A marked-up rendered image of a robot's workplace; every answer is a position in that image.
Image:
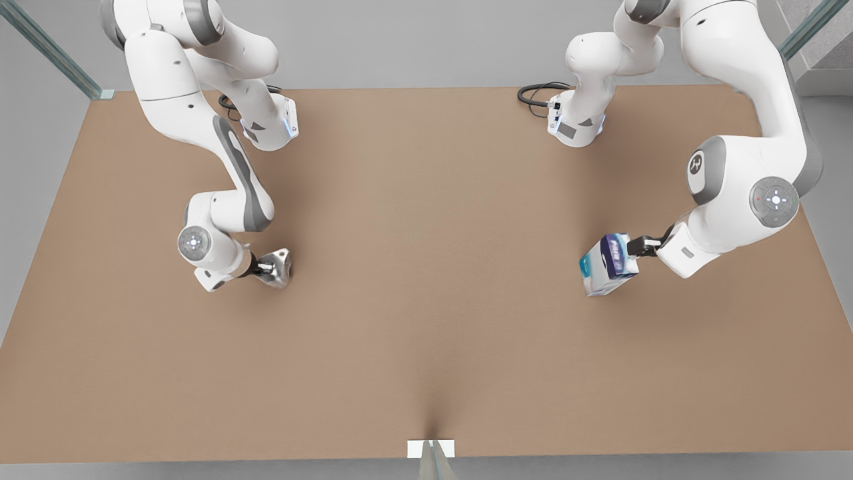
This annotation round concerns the grey metallic angular object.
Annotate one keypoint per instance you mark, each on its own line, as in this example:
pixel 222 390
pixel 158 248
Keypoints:
pixel 280 266

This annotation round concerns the blue and white printed box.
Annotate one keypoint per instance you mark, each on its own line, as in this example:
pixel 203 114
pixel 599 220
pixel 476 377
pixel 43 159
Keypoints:
pixel 608 265

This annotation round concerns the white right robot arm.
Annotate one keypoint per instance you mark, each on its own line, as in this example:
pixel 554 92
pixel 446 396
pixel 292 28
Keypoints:
pixel 230 180

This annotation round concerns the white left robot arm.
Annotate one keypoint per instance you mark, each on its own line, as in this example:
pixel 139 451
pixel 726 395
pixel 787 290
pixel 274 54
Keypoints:
pixel 740 133

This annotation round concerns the silver frame post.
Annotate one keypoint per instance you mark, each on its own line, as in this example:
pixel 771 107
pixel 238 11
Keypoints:
pixel 810 26
pixel 432 456
pixel 50 50

